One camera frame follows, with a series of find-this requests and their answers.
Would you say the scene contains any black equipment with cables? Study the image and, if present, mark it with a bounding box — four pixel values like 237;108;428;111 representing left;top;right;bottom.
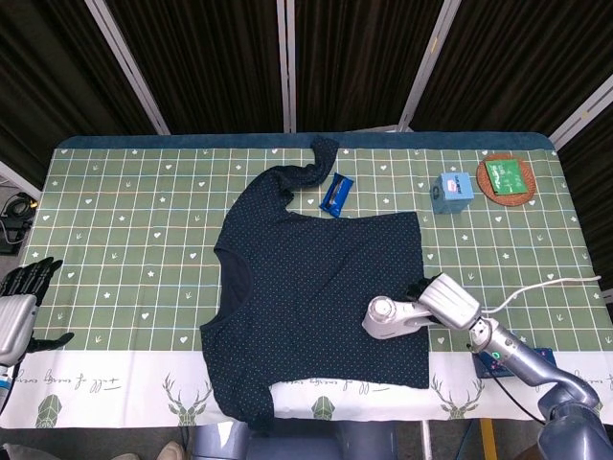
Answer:
0;191;34;255

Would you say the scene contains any blue snack packet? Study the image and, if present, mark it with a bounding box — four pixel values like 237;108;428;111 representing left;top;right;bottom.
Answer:
318;172;354;218

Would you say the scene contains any dark brown pleated curtain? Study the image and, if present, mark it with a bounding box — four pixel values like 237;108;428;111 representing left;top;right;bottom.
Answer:
107;0;288;135
557;107;613;288
0;0;162;176
411;0;613;135
294;0;446;133

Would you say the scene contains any beige sneaker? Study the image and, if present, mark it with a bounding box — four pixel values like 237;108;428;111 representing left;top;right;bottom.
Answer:
157;440;186;460

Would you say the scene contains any brown woven round coaster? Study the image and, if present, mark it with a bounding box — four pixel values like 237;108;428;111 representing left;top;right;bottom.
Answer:
475;153;537;207

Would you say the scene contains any light blue cardboard box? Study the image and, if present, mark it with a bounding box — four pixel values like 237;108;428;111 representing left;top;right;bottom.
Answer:
429;171;475;216

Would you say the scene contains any green printed packet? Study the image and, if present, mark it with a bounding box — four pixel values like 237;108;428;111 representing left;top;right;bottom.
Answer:
483;159;534;196

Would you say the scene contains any white screen frame post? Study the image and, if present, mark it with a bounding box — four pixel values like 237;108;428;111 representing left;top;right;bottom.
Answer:
398;0;462;131
85;0;171;135
276;0;298;134
549;88;613;150
0;160;42;200

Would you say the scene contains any green checkered tablecloth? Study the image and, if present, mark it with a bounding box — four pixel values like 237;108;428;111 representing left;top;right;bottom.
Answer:
0;146;613;430

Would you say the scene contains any navy dotted t-shirt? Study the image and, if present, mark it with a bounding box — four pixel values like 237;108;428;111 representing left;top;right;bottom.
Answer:
199;136;432;435

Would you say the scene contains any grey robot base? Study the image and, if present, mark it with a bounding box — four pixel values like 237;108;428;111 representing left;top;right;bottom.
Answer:
191;421;398;460

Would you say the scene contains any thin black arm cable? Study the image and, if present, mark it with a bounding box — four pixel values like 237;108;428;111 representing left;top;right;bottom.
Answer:
466;342;547;426

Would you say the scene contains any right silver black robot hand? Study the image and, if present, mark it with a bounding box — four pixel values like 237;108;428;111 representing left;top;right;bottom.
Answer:
406;271;482;333

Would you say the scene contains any white pink appliance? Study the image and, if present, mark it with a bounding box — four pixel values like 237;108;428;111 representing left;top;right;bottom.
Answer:
361;295;435;340

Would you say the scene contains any white cable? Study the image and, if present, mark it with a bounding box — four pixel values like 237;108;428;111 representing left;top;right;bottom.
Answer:
478;273;602;317

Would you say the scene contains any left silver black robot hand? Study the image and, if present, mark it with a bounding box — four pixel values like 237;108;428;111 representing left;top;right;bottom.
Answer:
0;257;76;368

